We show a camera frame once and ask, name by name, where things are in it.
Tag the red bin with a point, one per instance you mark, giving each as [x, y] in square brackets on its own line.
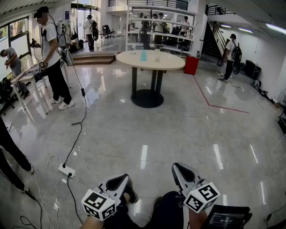
[191, 66]

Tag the clothes rack with coats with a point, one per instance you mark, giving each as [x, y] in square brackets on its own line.
[67, 31]

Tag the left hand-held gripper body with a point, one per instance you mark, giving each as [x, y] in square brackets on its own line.
[98, 204]

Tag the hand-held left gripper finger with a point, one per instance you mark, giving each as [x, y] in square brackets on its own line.
[126, 187]
[111, 179]

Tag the white paper cup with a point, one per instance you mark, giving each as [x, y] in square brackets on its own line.
[157, 59]

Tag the person's right dark shoe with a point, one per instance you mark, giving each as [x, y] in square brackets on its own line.
[158, 202]

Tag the wooden steps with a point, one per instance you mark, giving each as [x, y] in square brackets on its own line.
[93, 59]

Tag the white shelf unit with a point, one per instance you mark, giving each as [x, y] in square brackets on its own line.
[174, 35]

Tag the black screen device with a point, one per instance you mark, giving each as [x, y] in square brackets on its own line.
[228, 218]

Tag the teal plastic bottle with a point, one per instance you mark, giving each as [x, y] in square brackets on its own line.
[143, 56]

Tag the white power strip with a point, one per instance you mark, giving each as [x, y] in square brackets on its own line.
[67, 170]

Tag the person's left forearm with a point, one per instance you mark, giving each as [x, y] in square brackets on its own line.
[90, 222]

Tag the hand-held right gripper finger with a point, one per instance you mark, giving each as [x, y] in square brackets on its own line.
[194, 171]
[177, 179]

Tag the round beige table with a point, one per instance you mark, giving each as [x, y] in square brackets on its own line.
[134, 60]

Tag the person's right forearm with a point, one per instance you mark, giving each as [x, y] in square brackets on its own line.
[197, 220]

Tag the white rectangular table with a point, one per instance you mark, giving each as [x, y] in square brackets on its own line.
[24, 78]

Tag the person's dark shoe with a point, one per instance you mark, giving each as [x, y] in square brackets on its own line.
[133, 195]
[158, 202]

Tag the person's left dark shoe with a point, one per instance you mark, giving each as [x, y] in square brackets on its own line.
[133, 195]

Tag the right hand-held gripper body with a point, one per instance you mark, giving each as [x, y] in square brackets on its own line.
[201, 196]

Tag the black metal staircase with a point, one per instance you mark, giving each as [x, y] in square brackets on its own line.
[212, 42]

